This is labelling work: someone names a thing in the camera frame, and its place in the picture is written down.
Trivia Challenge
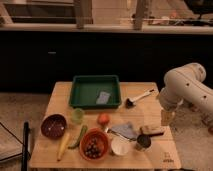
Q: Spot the orange bowl with grapes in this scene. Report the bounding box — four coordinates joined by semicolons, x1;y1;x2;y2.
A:
79;128;109;161

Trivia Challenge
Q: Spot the yellow banana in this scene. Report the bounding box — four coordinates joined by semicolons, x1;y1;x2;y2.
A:
57;132;70;161

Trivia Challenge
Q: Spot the red apple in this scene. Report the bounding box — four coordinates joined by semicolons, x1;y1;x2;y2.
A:
97;113;110;125

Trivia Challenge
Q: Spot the green tray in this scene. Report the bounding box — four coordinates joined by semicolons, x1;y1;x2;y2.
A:
69;75;122;109

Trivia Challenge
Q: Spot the purple bowl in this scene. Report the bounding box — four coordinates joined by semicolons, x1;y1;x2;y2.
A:
41;114;67;140

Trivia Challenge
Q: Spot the white cup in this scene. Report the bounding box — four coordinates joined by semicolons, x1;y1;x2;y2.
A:
111;137;130;156

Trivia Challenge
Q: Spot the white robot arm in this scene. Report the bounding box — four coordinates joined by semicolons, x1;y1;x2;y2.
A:
158;63;213;126

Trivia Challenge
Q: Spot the black stand left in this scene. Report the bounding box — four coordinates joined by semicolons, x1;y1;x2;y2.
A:
21;122;30;171

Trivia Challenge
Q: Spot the metal spoon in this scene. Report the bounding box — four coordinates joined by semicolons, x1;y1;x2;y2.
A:
104;127;131;141

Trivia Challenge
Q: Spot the blue grey cloth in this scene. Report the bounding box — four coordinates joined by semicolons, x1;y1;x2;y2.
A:
111;122;137;140

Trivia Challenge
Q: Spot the beige scrub sponge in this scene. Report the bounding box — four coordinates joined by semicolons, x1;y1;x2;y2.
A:
140;125;165;136

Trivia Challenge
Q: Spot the grey sponge in tray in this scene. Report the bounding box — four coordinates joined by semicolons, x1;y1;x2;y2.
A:
96;91;110;104

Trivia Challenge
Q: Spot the green cucumber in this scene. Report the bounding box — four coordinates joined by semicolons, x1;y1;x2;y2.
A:
68;125;88;149

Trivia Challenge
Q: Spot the green cup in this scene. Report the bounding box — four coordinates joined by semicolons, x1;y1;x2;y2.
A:
71;108;84;124

